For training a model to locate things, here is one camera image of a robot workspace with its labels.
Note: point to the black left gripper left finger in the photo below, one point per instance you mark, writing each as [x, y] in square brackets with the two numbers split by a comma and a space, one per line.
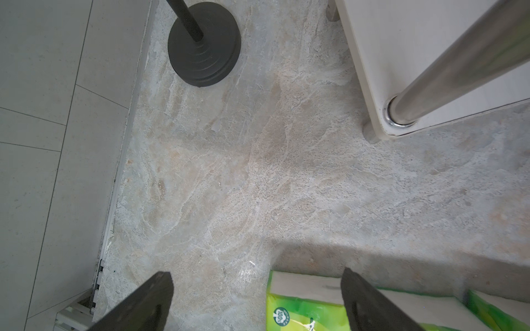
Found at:
[147, 308]

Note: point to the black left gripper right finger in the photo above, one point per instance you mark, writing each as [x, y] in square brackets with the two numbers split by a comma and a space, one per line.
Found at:
[368, 309]

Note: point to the left green tissue pack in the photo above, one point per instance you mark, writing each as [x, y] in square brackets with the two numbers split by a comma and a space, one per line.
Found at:
[308, 302]

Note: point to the green tissue pack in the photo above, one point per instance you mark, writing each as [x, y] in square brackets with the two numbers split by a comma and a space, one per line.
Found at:
[499, 313]
[308, 302]

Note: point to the middle green tissue pack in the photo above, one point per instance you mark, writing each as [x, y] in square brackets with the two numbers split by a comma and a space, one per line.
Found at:
[499, 313]

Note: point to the white two-tier shelf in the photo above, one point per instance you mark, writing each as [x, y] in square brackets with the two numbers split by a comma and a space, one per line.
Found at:
[423, 64]

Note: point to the black microphone stand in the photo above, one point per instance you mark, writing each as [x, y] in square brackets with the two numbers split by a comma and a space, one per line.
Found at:
[204, 43]

